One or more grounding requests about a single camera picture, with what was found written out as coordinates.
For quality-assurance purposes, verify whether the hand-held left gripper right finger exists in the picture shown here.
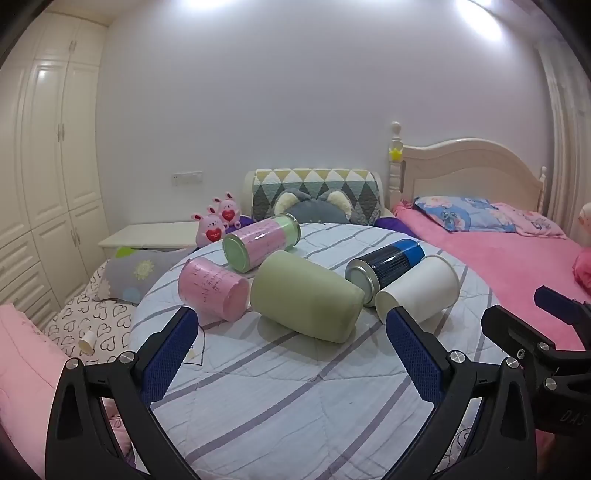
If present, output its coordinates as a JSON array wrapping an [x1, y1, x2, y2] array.
[[385, 305, 539, 480]]

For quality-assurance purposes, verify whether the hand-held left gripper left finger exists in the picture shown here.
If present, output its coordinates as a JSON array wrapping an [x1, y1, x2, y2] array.
[[45, 306, 204, 480]]

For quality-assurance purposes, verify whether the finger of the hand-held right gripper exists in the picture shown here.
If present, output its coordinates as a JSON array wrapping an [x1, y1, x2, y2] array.
[[534, 285, 591, 326], [480, 304, 560, 370]]

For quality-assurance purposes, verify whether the green cup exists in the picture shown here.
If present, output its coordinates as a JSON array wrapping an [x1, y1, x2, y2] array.
[[250, 250, 365, 343]]

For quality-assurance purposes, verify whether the pink cup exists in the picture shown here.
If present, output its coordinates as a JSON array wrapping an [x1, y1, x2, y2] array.
[[178, 257, 250, 322]]

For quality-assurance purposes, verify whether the pink plush toy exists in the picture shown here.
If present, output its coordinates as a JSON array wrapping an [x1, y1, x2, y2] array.
[[573, 247, 591, 292]]

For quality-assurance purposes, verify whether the pink bed blanket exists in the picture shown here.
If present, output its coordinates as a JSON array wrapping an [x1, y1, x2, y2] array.
[[392, 202, 591, 352]]

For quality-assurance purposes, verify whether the heart print sheet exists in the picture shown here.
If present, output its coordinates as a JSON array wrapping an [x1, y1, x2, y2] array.
[[44, 263, 139, 366]]

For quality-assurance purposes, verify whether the grey flower cushion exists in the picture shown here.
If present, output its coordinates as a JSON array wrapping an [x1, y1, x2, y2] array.
[[98, 247, 197, 305]]

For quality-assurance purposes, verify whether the pink printed pillow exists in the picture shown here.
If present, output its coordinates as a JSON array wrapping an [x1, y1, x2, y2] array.
[[488, 203, 568, 240]]

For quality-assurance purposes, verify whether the blue and black tumbler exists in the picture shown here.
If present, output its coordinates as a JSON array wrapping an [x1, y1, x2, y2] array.
[[345, 239, 426, 308]]

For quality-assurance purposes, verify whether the white nightstand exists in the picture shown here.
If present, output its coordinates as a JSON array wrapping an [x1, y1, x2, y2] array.
[[98, 220, 204, 253]]

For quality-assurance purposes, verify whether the blue floral pillow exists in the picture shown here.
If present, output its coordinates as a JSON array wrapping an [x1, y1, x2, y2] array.
[[412, 196, 502, 232]]

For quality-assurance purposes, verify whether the pink bunny plush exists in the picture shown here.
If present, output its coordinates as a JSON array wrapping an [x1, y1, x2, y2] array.
[[212, 191, 242, 228], [191, 205, 230, 248]]

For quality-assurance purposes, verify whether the purple cloth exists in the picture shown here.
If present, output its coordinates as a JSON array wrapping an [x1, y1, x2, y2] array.
[[374, 216, 421, 239]]

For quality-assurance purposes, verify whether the light pink quilt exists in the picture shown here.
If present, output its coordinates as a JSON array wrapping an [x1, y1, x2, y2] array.
[[0, 302, 134, 462]]

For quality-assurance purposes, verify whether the pink and green tumbler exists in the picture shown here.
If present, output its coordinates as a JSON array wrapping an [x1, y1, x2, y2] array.
[[222, 213, 302, 273]]

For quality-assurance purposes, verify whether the cream wooden headboard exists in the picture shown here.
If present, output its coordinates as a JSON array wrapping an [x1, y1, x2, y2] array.
[[387, 121, 550, 217]]

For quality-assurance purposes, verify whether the grey bear cushion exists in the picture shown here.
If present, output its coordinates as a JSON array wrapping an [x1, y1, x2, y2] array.
[[272, 187, 354, 225]]

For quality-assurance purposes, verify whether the triangle patterned cushion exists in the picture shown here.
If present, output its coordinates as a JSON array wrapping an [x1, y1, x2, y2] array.
[[244, 168, 384, 227]]

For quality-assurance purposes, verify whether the white wardrobe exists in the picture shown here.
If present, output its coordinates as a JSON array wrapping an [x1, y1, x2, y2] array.
[[0, 14, 116, 326]]

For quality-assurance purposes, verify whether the white door frame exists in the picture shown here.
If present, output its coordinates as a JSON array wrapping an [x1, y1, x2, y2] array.
[[536, 41, 591, 232]]

